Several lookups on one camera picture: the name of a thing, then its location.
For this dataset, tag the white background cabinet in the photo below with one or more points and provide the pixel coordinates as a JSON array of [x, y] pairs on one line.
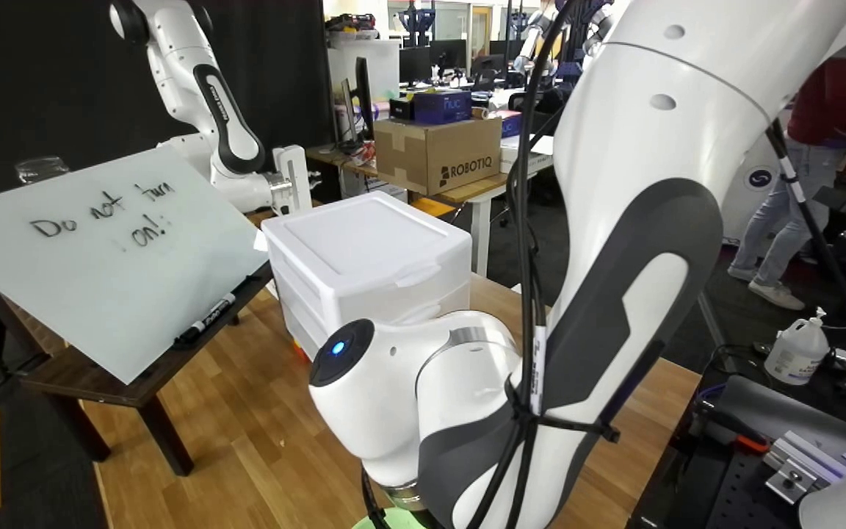
[[379, 69]]

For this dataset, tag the black perforated mounting board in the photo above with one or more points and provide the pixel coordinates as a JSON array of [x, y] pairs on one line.
[[696, 490]]

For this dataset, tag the light-green bowl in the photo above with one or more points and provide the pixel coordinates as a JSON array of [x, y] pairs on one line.
[[401, 522]]

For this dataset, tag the black whiteboard marker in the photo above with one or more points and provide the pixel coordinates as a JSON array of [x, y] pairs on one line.
[[210, 315]]

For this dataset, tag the black computer monitor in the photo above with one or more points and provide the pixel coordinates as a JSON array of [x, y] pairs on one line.
[[431, 61]]

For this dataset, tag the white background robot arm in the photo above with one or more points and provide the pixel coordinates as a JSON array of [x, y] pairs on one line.
[[174, 61]]

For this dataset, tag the whiteboard with handwriting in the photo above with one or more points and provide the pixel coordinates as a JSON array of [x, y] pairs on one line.
[[101, 283]]

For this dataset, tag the person in red shirt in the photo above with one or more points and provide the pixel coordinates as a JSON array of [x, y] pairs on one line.
[[835, 106]]

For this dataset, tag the white plastic jug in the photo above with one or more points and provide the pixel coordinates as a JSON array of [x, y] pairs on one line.
[[793, 355]]

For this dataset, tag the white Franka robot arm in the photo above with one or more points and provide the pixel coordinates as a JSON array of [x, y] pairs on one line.
[[659, 127]]

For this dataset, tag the silver aluminium extrusion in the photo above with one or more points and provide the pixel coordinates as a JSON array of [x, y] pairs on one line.
[[813, 460]]

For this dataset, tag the dark wooden stand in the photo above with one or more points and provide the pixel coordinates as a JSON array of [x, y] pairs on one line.
[[79, 377]]

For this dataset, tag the white plastic drawer unit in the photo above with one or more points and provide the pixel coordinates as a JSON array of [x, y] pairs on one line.
[[364, 246]]

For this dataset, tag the large cardboard box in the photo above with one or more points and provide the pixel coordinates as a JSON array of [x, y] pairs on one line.
[[431, 156]]

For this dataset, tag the blue and black box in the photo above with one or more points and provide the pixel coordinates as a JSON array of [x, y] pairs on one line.
[[431, 106]]

